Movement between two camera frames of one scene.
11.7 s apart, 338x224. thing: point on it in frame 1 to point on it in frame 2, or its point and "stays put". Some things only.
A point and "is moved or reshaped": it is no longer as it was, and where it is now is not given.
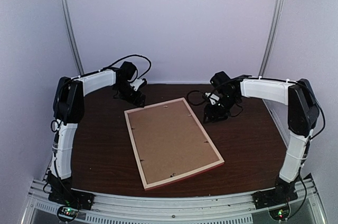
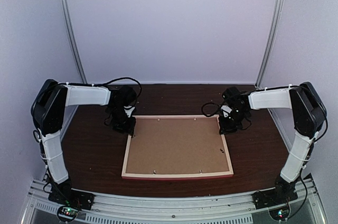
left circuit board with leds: (65, 213) stays put
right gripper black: (213, 114) to (225, 129)
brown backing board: (169, 142) is moved or reshaped
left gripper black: (133, 100) to (128, 128)
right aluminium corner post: (274, 19) stays put
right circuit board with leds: (280, 214) stays put
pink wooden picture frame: (169, 143) to (226, 147)
